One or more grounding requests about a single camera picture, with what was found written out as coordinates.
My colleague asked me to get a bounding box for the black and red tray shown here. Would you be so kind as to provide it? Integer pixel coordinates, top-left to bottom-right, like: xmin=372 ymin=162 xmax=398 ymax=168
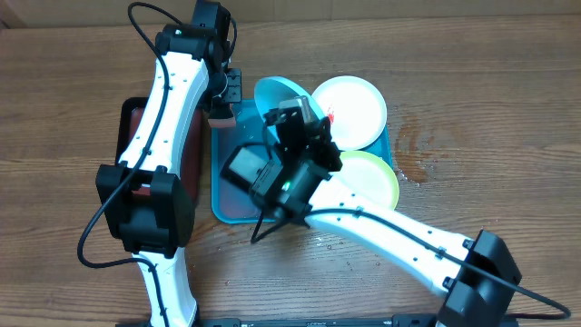
xmin=115 ymin=97 xmax=203 ymax=204

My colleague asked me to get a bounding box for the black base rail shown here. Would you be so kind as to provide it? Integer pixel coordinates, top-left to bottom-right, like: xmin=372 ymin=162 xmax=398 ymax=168
xmin=115 ymin=312 xmax=518 ymax=327

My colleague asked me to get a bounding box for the white plate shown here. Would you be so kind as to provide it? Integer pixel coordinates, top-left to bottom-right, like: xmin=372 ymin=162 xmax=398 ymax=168
xmin=312 ymin=75 xmax=388 ymax=151

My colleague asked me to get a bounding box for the light blue plate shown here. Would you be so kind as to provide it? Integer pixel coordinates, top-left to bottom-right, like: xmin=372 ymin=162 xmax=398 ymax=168
xmin=254 ymin=76 xmax=332 ymax=141

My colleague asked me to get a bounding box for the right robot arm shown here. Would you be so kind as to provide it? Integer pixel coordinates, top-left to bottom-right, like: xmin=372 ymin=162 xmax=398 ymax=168
xmin=221 ymin=107 xmax=522 ymax=327

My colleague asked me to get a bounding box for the teal plastic tray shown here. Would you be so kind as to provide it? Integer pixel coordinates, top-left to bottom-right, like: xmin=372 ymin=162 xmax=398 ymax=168
xmin=212 ymin=99 xmax=392 ymax=224

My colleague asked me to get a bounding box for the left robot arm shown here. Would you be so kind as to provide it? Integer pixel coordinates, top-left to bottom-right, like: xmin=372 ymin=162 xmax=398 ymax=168
xmin=77 ymin=1 xmax=241 ymax=326

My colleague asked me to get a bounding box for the yellow-green plate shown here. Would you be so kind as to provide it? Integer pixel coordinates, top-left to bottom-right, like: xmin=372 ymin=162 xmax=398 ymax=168
xmin=335 ymin=151 xmax=399 ymax=210

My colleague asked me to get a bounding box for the green and orange sponge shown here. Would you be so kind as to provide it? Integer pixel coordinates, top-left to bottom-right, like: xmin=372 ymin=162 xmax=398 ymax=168
xmin=207 ymin=104 xmax=236 ymax=129

